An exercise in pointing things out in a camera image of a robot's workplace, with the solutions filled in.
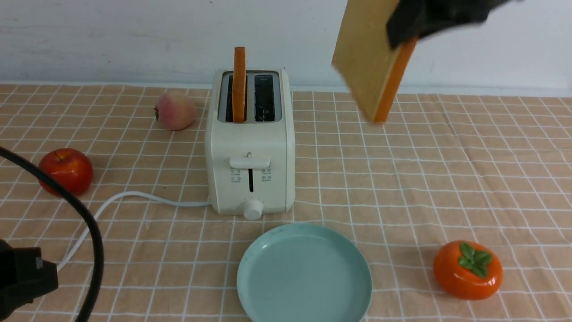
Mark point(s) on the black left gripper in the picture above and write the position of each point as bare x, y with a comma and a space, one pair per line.
24, 276

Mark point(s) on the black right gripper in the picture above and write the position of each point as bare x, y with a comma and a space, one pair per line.
417, 19

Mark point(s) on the toast slice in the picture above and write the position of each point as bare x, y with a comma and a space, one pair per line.
238, 92
369, 67

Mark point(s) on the white two-slot toaster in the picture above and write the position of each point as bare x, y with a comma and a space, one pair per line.
251, 165

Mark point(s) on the red apple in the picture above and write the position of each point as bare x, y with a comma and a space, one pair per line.
70, 168

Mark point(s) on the orange checkered tablecloth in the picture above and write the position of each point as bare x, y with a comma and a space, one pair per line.
495, 170

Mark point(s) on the pink peach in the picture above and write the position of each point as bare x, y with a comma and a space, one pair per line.
175, 111

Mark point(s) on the orange persimmon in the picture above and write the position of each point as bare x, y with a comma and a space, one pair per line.
467, 270

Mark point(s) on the light blue plate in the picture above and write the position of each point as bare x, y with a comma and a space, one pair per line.
302, 272

